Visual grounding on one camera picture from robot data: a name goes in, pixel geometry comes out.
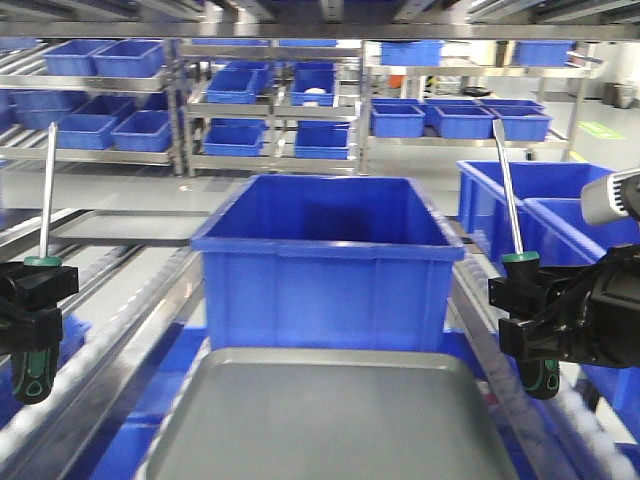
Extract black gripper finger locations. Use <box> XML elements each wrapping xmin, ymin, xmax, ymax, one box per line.
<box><xmin>1</xmin><ymin>299</ymin><xmax>63</xmax><ymax>355</ymax></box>
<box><xmin>499</xmin><ymin>300</ymin><xmax>635</xmax><ymax>368</ymax></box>
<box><xmin>1</xmin><ymin>262</ymin><xmax>79</xmax><ymax>310</ymax></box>
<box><xmin>488</xmin><ymin>262</ymin><xmax>575</xmax><ymax>314</ymax></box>

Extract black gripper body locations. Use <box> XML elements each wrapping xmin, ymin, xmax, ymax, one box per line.
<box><xmin>557</xmin><ymin>244</ymin><xmax>639</xmax><ymax>365</ymax></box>

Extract cross screwdriver green handle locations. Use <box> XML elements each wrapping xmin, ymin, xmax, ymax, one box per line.
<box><xmin>11</xmin><ymin>122</ymin><xmax>62</xmax><ymax>405</ymax></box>

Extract blue bin behind tray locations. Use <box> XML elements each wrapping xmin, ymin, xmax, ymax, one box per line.
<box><xmin>191</xmin><ymin>175</ymin><xmax>464</xmax><ymax>352</ymax></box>

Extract grey plastic tray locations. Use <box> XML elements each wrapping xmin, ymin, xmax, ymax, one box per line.
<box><xmin>137</xmin><ymin>348</ymin><xmax>517</xmax><ymax>479</ymax></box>

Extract blue bin at right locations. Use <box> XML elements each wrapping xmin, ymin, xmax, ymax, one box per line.
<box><xmin>457</xmin><ymin>160</ymin><xmax>639</xmax><ymax>271</ymax></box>

